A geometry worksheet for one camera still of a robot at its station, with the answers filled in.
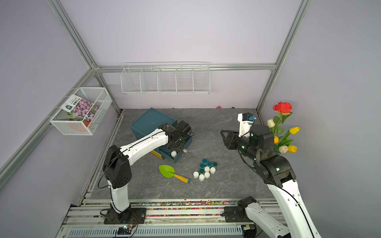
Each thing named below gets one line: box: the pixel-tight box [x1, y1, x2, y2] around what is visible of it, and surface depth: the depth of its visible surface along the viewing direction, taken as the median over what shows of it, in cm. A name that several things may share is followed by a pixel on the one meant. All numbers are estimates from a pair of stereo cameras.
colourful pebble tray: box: [129, 200, 239, 217], surface depth 79 cm
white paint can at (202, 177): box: [198, 174, 205, 182], surface depth 86 cm
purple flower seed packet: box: [61, 94, 100, 123], surface depth 75 cm
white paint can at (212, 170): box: [209, 166, 216, 175], surface depth 88 cm
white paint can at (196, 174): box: [192, 171, 199, 179], surface depth 86 cm
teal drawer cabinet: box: [130, 107, 178, 140], surface depth 87 cm
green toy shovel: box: [158, 164, 191, 184], surface depth 90 cm
